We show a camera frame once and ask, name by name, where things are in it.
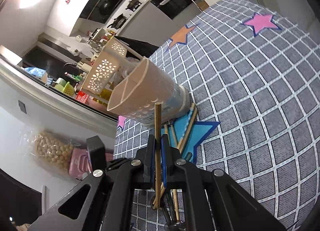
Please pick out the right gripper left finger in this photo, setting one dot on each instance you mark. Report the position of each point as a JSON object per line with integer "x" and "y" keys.
{"x": 146, "y": 171}

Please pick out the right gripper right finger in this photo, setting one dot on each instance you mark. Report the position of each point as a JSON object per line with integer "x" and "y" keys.
{"x": 173, "y": 175}

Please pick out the beige plastic utensil holder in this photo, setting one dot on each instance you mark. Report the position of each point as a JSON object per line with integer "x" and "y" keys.
{"x": 135, "y": 97}

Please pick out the blue patterned wooden chopstick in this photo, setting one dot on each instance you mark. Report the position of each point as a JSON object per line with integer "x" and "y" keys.
{"x": 181, "y": 144}

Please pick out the plain wooden chopstick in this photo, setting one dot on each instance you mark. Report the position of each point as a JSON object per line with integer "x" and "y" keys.
{"x": 158, "y": 123}

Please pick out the wooden chopstick on table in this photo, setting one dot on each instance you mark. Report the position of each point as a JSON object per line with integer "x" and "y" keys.
{"x": 169, "y": 163}

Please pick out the pink plastic case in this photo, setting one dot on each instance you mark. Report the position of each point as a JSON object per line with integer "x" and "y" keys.
{"x": 87, "y": 161}

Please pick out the bag of beige balls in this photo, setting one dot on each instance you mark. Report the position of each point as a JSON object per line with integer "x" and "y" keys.
{"x": 50, "y": 150}

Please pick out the beige flower-cutout storage cart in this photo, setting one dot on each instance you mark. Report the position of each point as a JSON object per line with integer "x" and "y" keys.
{"x": 100, "y": 76}

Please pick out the grey checked star tablecloth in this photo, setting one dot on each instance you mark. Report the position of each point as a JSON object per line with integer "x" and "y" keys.
{"x": 256, "y": 73}

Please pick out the black wok on stove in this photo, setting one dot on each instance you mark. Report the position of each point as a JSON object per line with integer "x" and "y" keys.
{"x": 118, "y": 22}

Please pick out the black pot on stove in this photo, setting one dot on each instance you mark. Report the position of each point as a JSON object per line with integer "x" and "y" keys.
{"x": 133, "y": 5}

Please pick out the black range hood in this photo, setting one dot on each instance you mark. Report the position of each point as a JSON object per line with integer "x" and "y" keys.
{"x": 99, "y": 10}

